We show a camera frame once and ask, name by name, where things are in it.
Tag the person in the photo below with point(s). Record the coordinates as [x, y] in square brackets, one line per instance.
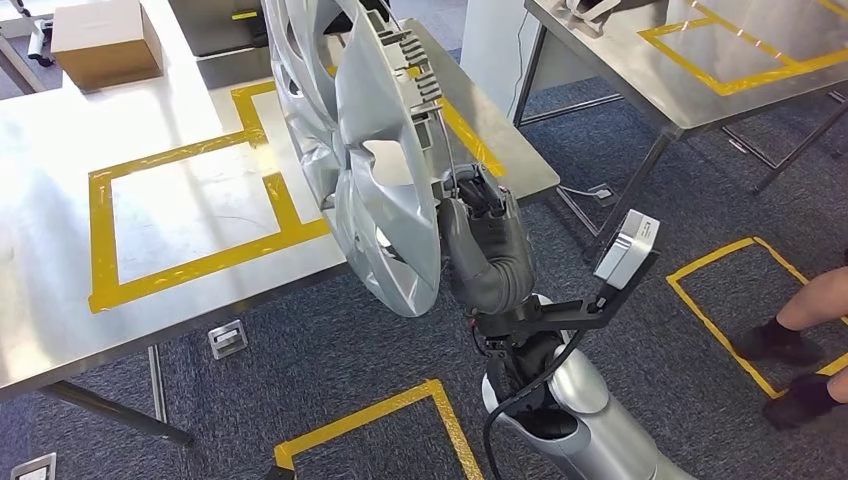
[815, 305]

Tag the metal floor socket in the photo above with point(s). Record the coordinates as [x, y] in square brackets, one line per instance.
[34, 469]
[228, 339]

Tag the silver wheel cover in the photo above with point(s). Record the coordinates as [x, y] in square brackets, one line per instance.
[378, 132]

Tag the yellow floor tape square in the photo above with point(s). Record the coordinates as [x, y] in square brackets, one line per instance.
[719, 334]
[358, 416]

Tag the yellow tape rectangle outline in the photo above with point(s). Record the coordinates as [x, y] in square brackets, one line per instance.
[192, 268]

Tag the steel frame table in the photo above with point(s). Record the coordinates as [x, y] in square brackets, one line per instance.
[629, 66]

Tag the short yellow tape strip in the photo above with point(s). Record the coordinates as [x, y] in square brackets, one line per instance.
[172, 156]

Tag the steel workbench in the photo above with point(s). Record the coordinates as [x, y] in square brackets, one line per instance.
[53, 199]

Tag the white cabinet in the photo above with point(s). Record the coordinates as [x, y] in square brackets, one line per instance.
[490, 53]

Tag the dark floor socket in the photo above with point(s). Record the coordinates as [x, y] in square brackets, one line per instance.
[604, 195]

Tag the yellow label sticker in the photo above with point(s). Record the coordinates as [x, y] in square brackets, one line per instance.
[244, 14]

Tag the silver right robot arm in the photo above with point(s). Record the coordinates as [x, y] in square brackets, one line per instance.
[596, 424]

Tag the brown cardboard box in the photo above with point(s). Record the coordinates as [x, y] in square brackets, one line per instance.
[106, 43]

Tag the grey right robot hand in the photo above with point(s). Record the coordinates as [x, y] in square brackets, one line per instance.
[490, 238]

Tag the white curved part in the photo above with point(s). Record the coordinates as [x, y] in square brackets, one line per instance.
[590, 10]

